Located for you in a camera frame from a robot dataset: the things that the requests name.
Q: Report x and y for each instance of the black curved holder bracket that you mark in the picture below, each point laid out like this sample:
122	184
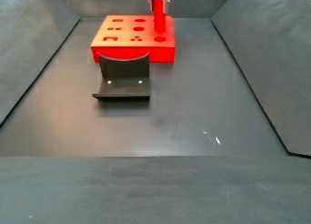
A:
125	78

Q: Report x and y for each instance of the red shape-sorter block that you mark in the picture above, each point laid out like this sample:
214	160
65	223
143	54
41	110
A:
127	36

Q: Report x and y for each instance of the red star peg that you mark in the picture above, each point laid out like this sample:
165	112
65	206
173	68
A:
158	7

